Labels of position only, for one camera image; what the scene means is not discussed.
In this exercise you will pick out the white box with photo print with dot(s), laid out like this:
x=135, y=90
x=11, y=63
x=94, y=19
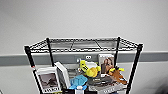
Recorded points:
x=48, y=80

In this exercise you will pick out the white box with portrait print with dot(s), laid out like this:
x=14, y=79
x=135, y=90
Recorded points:
x=106, y=64

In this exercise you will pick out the yellow plush toy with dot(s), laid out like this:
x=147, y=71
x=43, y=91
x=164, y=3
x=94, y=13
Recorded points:
x=89, y=70

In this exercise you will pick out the white wall socket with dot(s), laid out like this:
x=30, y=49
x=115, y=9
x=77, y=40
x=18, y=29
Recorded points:
x=88, y=57

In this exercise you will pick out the light blue plush toy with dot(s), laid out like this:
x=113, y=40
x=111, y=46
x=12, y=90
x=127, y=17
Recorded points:
x=78, y=82

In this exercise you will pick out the grey flat printed box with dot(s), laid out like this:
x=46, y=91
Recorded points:
x=106, y=86

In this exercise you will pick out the orange plush toy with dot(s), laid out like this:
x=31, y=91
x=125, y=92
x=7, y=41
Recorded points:
x=118, y=76

